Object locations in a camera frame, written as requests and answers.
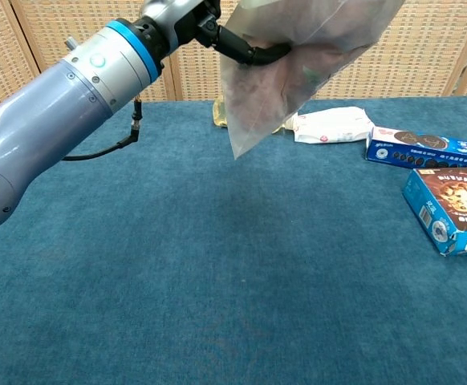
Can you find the woven wicker folding screen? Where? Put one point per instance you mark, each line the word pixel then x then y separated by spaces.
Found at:
pixel 426 60

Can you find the blue chocolate chip cookie box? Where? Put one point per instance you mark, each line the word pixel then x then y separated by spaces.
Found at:
pixel 458 200

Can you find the white pink-print tissue pack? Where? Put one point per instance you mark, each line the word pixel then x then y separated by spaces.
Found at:
pixel 334 126

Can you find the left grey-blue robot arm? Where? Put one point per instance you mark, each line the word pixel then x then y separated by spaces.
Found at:
pixel 57 120

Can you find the blue carpet table mat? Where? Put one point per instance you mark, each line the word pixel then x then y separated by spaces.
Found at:
pixel 217 280

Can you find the translucent frosted plastic bag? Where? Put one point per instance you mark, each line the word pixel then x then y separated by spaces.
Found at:
pixel 317 24

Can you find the blue pink sandwich cookie box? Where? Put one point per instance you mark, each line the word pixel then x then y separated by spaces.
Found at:
pixel 426 150

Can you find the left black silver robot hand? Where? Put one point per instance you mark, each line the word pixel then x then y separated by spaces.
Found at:
pixel 173 20

